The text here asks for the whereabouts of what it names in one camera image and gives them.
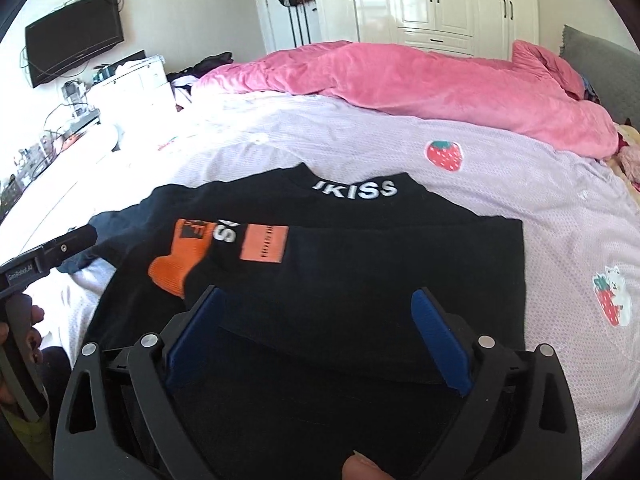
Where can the person's left hand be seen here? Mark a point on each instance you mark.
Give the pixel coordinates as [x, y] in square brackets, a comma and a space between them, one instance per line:
[36, 316]

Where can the pink plush toy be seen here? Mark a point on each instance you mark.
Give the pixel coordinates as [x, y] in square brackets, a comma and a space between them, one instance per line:
[631, 157]

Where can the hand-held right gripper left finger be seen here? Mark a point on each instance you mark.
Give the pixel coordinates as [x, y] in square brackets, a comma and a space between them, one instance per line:
[195, 340]

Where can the black wall television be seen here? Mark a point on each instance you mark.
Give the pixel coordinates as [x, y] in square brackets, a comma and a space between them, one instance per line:
[75, 40]

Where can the white door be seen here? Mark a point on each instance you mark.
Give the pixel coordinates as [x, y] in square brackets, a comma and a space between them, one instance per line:
[262, 15]

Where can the pile of dark clothes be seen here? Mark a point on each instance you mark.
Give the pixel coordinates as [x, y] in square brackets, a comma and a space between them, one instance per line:
[210, 65]

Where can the white drawer cabinet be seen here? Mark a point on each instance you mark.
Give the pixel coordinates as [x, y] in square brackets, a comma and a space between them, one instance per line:
[132, 87]

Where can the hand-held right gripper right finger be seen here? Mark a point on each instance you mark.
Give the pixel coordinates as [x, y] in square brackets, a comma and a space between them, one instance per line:
[442, 345]

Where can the pink blanket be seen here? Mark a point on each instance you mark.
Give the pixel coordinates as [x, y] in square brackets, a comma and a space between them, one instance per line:
[400, 80]

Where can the lilac strawberry print bedsheet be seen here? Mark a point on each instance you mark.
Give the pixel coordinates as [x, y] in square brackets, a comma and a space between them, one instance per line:
[525, 200]

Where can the clear blender jug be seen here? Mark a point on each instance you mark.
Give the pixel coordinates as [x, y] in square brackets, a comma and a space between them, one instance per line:
[74, 97]

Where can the person's right hand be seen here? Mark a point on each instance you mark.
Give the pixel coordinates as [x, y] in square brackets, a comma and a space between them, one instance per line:
[367, 467]

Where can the grey headboard cushion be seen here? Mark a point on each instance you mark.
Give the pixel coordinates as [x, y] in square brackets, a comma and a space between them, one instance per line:
[595, 65]

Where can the white wardrobe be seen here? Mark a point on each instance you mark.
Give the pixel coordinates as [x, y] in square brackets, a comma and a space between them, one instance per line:
[430, 0]

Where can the black sweater with orange patches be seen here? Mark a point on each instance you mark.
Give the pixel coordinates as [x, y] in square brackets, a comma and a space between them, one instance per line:
[320, 260]

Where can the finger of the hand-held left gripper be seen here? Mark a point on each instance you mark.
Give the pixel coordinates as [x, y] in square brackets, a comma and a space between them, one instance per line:
[67, 247]

